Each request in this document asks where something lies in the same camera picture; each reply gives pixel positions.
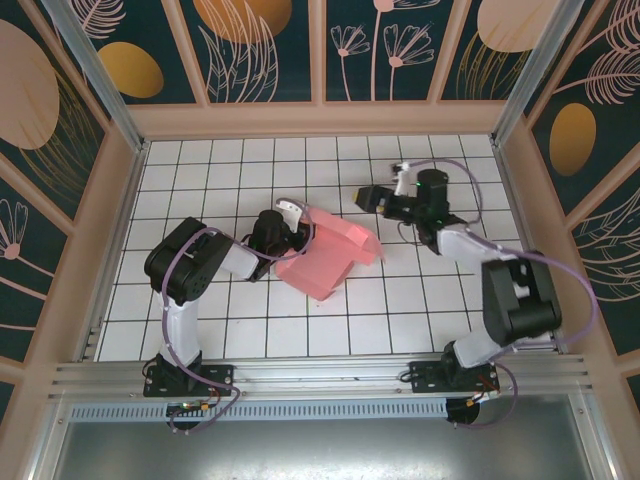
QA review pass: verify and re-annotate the slotted grey cable duct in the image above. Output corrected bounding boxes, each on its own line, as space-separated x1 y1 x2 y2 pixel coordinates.
69 399 451 422

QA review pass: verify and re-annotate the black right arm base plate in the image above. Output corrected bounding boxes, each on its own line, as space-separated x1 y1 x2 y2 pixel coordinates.
408 359 501 396

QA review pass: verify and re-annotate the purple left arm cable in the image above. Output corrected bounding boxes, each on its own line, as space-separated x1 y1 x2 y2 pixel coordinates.
162 219 316 436

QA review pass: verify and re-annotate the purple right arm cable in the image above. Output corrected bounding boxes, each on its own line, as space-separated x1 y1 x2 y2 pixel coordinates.
407 159 599 430

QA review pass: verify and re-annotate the aluminium mounting rail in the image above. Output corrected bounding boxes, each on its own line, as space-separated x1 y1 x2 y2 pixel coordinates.
47 355 594 401

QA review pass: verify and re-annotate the aluminium side rail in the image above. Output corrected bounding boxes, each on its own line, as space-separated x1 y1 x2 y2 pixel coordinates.
493 142 559 354
74 142 151 362

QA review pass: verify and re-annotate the pink paper box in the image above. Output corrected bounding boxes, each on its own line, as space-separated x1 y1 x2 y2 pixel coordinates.
274 207 385 303

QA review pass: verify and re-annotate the aluminium frame post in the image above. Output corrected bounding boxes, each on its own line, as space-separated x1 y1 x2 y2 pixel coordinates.
42 0 150 154
491 0 576 147

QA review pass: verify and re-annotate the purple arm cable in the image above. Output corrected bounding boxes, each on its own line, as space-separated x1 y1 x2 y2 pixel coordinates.
407 159 599 430
162 219 316 436

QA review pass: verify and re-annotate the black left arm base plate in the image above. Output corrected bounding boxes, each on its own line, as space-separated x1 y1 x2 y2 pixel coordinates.
143 363 236 399

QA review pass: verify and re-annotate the grey metal sheet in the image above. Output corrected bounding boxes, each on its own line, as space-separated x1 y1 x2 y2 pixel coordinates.
29 394 616 480

